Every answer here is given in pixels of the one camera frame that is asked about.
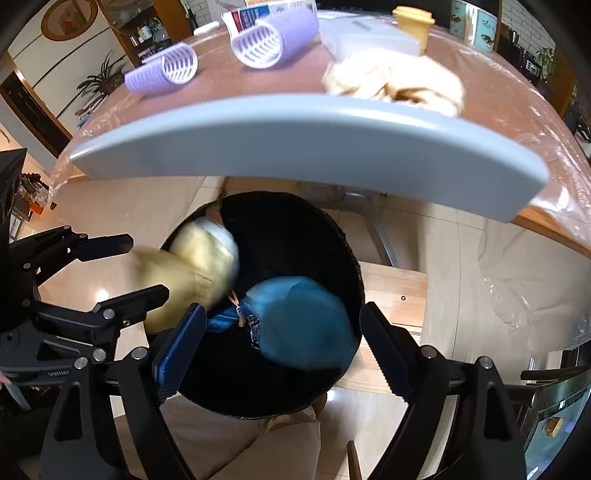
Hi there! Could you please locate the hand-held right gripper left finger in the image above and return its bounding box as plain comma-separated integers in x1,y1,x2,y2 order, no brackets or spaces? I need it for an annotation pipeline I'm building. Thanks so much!
39,302,208,480

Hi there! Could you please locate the teal printed mug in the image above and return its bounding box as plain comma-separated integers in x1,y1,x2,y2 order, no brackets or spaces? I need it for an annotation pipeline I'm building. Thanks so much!
450,0,498,49

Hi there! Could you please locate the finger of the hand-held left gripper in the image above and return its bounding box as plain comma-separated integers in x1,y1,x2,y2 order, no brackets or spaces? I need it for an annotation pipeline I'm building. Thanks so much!
8,225,136,297
22,284,171,348

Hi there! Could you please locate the black trash bin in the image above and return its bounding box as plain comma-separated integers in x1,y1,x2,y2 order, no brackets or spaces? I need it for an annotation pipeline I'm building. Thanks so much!
159,190,366,420

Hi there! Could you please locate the round framed wall plaque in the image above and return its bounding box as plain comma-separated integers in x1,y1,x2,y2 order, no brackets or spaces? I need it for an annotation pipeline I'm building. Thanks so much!
41,0,99,42

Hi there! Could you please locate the blue cloth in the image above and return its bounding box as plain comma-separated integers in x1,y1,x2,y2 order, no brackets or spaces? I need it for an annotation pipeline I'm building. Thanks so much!
205,276,358,370

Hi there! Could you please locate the purple hair roller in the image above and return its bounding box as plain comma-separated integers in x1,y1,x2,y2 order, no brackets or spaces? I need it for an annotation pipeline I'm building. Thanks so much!
230,10,320,70
124,42,199,95

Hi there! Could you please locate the grey metal table frame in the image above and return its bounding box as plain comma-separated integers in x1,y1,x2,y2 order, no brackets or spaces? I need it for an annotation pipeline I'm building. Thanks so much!
295,182,400,268

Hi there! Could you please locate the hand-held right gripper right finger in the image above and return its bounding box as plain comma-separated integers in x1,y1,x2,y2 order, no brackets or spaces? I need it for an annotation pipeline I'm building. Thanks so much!
359,301,528,480

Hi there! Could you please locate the potted plant with long leaves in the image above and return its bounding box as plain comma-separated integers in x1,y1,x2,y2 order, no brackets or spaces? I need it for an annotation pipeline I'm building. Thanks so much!
76,51,127,100

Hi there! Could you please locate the wooden display cabinet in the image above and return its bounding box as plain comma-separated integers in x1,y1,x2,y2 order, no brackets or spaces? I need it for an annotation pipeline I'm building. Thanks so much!
97,0,195,68

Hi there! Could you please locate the grey flat board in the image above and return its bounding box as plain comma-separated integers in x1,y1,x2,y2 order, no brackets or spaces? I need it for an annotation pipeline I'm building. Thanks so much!
68,92,551,224

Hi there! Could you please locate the small potted plant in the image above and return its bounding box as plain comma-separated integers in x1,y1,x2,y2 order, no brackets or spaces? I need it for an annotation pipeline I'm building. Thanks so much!
536,46,561,79

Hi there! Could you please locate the white printed carton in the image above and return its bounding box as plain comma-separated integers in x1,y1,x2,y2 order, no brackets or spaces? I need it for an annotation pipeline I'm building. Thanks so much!
222,0,317,40

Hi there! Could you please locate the yellow lidded cup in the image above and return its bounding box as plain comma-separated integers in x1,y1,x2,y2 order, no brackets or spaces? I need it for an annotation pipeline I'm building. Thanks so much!
392,6,435,51

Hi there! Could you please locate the pale plain box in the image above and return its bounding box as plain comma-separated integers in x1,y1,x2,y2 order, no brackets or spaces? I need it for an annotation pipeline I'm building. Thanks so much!
318,16,432,58

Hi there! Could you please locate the yellow cloth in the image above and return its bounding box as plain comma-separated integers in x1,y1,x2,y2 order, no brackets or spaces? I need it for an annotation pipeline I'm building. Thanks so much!
145,219,241,333

